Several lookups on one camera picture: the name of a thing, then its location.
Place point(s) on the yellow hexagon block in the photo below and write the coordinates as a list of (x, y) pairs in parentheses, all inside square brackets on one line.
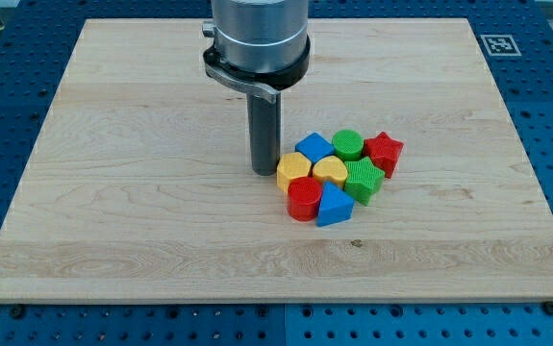
[(290, 167)]

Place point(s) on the blue triangle block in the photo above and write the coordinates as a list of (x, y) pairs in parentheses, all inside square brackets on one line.
[(335, 205)]

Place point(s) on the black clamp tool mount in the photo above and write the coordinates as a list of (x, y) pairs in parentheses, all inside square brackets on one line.
[(266, 86)]

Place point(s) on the green cylinder block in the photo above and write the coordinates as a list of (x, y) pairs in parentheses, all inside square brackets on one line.
[(348, 145)]

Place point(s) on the white fiducial marker tag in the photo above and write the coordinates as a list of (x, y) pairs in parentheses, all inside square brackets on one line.
[(500, 45)]

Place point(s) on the yellow heart block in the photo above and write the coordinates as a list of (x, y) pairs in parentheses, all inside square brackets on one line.
[(330, 169)]

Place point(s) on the blue cube block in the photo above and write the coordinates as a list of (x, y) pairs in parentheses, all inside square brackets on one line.
[(315, 148)]

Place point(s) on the red star block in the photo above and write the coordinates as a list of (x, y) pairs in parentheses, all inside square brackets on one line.
[(384, 152)]

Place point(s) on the green star block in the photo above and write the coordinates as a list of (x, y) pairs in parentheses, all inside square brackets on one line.
[(364, 180)]

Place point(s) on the red cylinder block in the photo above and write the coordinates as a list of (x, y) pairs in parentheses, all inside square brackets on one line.
[(304, 195)]

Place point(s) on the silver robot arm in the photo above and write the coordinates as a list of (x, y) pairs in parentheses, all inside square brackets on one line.
[(260, 48)]

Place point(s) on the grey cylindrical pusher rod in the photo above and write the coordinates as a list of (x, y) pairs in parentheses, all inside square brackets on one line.
[(264, 123)]

